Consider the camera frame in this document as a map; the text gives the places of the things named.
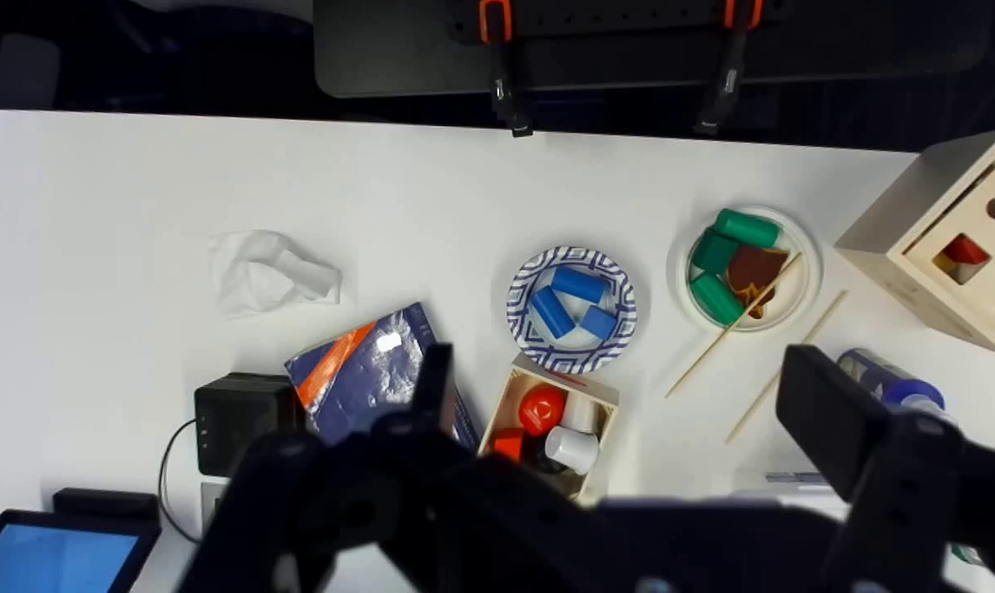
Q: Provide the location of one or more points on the blue patterned paper plate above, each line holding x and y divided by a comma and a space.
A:
573, 307

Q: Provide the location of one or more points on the crumpled white tissue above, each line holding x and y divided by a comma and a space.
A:
260, 273

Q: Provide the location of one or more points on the black orange clamp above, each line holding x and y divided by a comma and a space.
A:
496, 36
739, 21

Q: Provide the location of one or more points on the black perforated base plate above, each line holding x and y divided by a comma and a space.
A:
434, 47

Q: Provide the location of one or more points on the tablet with blue screen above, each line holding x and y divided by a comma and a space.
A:
71, 555

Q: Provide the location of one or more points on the black power adapter box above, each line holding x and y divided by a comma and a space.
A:
238, 409

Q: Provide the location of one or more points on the blue capped plastic bottle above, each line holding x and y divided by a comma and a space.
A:
892, 385

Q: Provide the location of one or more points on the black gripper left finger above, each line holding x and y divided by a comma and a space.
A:
295, 501

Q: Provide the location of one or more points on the wooden shape sorter box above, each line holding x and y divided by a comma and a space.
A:
932, 239

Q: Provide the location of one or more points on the white plate with blocks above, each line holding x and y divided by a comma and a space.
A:
746, 261

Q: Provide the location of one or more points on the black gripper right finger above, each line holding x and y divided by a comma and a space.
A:
910, 478

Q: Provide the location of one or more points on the blue orange textbook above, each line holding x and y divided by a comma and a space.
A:
369, 373

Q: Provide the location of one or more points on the small wooden tray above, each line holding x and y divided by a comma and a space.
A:
553, 428

